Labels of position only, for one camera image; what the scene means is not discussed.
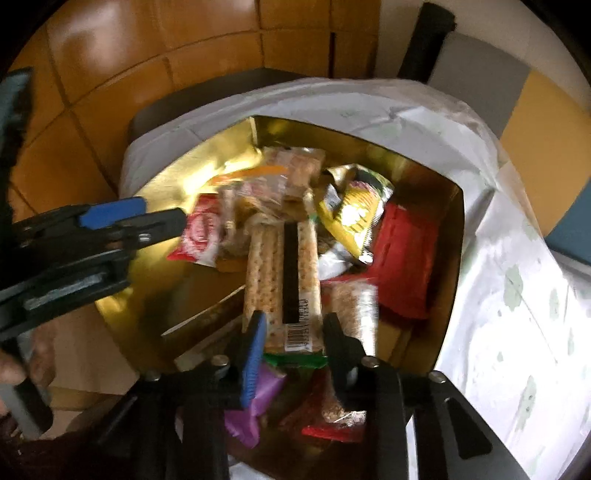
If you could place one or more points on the purple snack packet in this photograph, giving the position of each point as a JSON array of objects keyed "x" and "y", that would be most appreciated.
[{"x": 265, "y": 397}]

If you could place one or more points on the orange labelled clear packet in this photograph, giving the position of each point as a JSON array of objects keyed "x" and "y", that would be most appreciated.
[{"x": 258, "y": 184}]

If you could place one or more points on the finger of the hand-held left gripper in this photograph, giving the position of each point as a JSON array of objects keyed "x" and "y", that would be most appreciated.
[
  {"x": 157, "y": 224},
  {"x": 111, "y": 212}
]

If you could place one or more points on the black striped cracker pack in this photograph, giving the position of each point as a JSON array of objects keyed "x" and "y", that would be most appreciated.
[{"x": 263, "y": 277}]

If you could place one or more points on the grey yellow blue headboard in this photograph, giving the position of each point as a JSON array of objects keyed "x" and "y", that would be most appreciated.
[{"x": 545, "y": 138}]

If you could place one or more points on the red ended cereal bar packet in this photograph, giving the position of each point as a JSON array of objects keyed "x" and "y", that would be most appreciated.
[{"x": 332, "y": 415}]

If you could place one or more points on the wooden wardrobe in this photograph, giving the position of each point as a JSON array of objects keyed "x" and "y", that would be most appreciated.
[{"x": 115, "y": 55}]

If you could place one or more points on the small red snack packet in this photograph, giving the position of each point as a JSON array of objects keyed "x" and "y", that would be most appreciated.
[{"x": 198, "y": 230}]

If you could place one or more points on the clear cereal bar packet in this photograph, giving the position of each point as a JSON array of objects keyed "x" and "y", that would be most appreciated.
[
  {"x": 355, "y": 304},
  {"x": 295, "y": 166}
]

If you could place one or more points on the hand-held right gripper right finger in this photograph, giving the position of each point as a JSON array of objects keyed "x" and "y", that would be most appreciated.
[{"x": 339, "y": 355}]

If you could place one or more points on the person's left hand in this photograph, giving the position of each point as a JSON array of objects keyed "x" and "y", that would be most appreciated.
[{"x": 39, "y": 350}]

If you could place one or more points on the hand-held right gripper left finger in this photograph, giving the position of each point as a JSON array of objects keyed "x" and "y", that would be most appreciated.
[{"x": 254, "y": 355}]

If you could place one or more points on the gold lined maroon box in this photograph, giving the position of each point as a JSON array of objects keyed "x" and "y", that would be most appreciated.
[{"x": 161, "y": 184}]

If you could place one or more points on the green snack packet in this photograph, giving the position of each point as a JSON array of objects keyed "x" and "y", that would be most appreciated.
[{"x": 295, "y": 360}]

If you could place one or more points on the yellow snack packet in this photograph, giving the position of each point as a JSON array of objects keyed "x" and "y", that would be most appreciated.
[{"x": 355, "y": 212}]

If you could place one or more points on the large red snack packet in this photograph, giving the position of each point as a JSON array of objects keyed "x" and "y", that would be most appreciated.
[{"x": 406, "y": 263}]

